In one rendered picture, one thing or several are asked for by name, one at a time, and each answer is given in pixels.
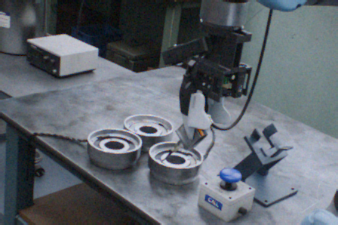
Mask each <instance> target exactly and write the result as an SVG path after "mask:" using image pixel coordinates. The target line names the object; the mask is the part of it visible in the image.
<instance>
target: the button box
mask: <svg viewBox="0 0 338 225"><path fill-rule="evenodd" d="M255 191H256V190H255V189H254V188H253V187H251V186H248V185H247V184H245V183H244V182H242V181H239V182H237V183H232V186H227V185H226V182H225V181H224V180H221V179H220V177H219V176H217V177H215V178H212V179H211V180H207V181H205V182H203V183H201V188H200V192H199V197H198V204H197V205H198V206H200V207H201V208H203V209H205V210H206V211H207V212H209V213H211V214H212V215H214V216H215V217H217V218H219V219H221V220H222V221H223V222H224V223H228V222H229V221H231V220H234V219H235V218H237V217H239V216H241V215H245V214H246V213H248V212H249V211H250V210H251V206H252V202H253V200H254V193H255Z"/></svg>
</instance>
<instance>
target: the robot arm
mask: <svg viewBox="0 0 338 225"><path fill-rule="evenodd" d="M254 1H257V2H259V3H260V4H261V5H262V6H264V7H267V8H270V9H272V10H278V11H280V12H293V11H295V10H296V9H297V8H298V7H302V6H333V7H338V0H254ZM249 2H250V0H201V12H200V18H201V22H200V26H199V28H200V30H201V31H203V32H206V33H208V36H204V37H201V38H199V39H195V40H192V41H190V42H187V43H185V44H184V45H173V46H171V47H169V48H168V49H167V50H165V51H162V55H163V61H164V65H165V66H167V65H171V64H172V66H176V65H178V66H180V65H182V64H183V63H185V62H187V60H190V59H191V60H190V61H189V62H188V64H187V70H186V72H185V73H184V74H183V81H182V83H181V86H180V90H179V103H180V112H181V113H182V117H183V124H184V126H185V131H186V133H187V135H188V137H189V139H190V140H194V136H195V129H196V128H199V129H202V130H206V131H208V129H209V128H210V124H211V122H210V119H209V117H208V116H207V114H209V115H210V117H211V118H212V121H213V122H216V123H220V124H224V125H227V124H228V123H229V122H230V114H229V112H228V111H227V110H226V109H225V108H224V106H223V97H233V98H234V99H237V98H239V97H241V96H242V94H243V95H244V96H247V90H248V87H249V83H250V74H251V70H252V66H248V65H247V64H244V63H242V62H241V61H240V60H241V54H242V50H243V47H244V43H245V42H250V40H251V36H252V33H250V32H247V31H244V24H245V21H246V17H247V11H248V7H249ZM245 74H248V76H247V82H246V86H245V88H244V78H245ZM197 90H200V91H201V92H202V94H201V93H197ZM300 225H338V187H337V191H336V192H335V194H334V196H333V198H332V202H331V203H330V205H329V206H328V207H327V208H326V209H316V210H314V211H313V212H312V213H310V214H307V215H306V216H305V218H303V219H302V221H301V223H300Z"/></svg>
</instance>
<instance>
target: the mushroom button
mask: <svg viewBox="0 0 338 225"><path fill-rule="evenodd" d="M219 177H220V179H221V180H224V181H225V182H226V185H227V186H232V183H237V182H239V181H240V180H241V173H240V172H239V171H238V170H235V169H232V168H224V169H223V170H221V171H220V172H219Z"/></svg>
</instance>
